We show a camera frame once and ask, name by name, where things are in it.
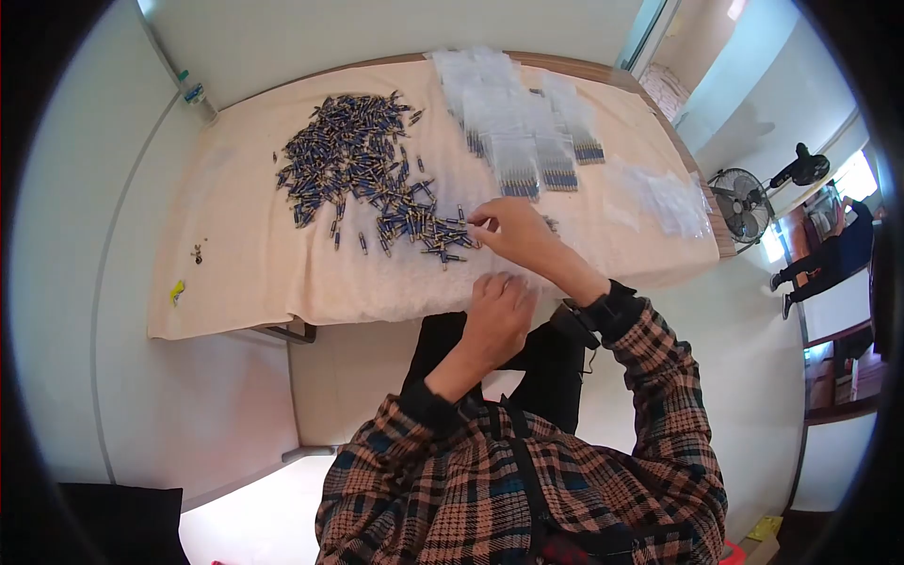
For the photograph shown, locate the person's right hand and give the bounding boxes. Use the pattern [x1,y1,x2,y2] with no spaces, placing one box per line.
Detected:
[468,196,569,275]

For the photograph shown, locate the person's left hand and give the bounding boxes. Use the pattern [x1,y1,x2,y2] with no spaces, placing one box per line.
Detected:
[465,271,542,358]

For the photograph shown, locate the person's right fingers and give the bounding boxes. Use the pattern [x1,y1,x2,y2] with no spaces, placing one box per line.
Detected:
[468,197,518,226]

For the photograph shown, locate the person's left fingers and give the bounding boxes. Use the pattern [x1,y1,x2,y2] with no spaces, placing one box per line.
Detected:
[473,272,541,302]

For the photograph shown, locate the stack of filled clear bags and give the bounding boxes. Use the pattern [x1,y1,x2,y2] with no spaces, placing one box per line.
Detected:
[431,48,607,202]

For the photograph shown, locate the black wrist band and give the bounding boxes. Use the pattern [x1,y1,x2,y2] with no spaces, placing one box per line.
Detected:
[551,279,640,350]

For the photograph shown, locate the person's legs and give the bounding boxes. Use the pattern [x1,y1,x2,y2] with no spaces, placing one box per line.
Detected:
[401,309,589,436]

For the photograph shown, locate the pile of blue connectors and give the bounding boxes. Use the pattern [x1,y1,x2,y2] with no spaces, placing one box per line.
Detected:
[274,90,488,271]

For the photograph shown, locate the pile of empty clear bags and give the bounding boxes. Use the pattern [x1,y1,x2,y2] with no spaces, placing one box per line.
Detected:
[607,159,714,240]

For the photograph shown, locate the wooden table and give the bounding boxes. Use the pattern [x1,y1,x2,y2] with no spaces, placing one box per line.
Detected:
[148,49,739,347]

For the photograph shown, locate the person's body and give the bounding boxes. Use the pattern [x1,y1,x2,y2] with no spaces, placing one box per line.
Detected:
[314,392,728,565]

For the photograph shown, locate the cream table cloth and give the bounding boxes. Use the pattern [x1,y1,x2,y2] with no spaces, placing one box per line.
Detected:
[147,56,721,341]

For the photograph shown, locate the grey standing fan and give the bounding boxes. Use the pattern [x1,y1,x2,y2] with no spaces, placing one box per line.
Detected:
[708,167,776,248]

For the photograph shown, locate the clear water bottle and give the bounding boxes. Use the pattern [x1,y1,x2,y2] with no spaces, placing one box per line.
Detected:
[175,69,218,127]

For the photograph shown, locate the black fan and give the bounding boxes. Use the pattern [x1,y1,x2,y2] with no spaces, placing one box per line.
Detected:
[768,143,832,189]

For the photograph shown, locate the dark wooden shelf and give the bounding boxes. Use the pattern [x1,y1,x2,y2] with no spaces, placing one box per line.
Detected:
[801,318,884,513]

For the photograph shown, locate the black cushion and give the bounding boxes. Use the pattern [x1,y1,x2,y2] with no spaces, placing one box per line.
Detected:
[60,482,192,565]

